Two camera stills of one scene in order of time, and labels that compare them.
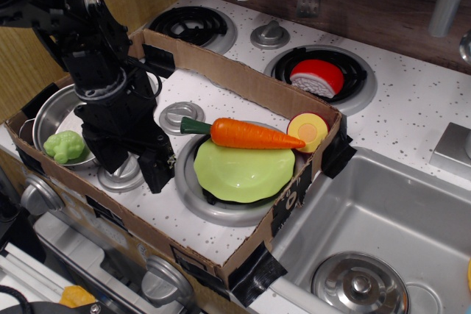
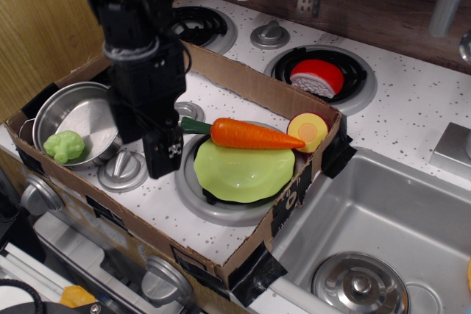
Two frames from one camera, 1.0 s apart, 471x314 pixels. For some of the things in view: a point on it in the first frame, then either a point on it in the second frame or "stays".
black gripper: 127,118 → 148,80
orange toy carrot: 241,134 stays
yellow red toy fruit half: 309,128 stays
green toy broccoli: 64,145 stays
